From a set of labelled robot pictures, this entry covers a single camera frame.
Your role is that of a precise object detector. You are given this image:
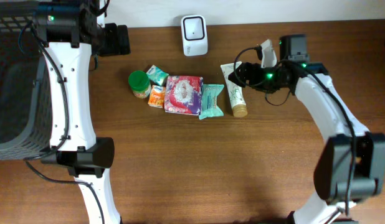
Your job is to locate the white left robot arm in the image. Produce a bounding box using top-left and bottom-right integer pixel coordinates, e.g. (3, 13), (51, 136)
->
(31, 1), (122, 223)

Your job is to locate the white barcode scanner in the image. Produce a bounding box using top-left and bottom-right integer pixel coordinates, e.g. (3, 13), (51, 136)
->
(181, 15), (209, 57)

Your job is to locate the mint green wipes pack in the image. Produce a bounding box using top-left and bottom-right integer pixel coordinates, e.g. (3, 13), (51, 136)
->
(199, 84), (224, 120)

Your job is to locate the grey plastic basket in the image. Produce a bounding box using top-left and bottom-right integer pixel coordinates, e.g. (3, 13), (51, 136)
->
(0, 1), (52, 161)

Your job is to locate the teal Kleenex tissue pack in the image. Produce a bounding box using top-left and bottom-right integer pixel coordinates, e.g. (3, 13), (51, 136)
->
(146, 65), (169, 86)

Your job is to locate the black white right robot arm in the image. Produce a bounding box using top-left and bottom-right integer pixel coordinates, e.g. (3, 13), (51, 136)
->
(221, 34), (385, 223)

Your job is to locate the red purple tissue pack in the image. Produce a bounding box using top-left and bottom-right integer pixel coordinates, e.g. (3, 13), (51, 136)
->
(164, 76), (203, 116)

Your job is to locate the orange Kleenex tissue pack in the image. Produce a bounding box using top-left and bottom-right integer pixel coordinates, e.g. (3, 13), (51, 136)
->
(148, 85), (166, 108)

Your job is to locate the green lid jar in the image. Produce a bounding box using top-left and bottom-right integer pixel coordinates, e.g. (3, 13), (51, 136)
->
(128, 70), (151, 99)

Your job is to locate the white floral cream tube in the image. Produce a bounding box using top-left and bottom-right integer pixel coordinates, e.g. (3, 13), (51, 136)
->
(221, 63), (248, 118)

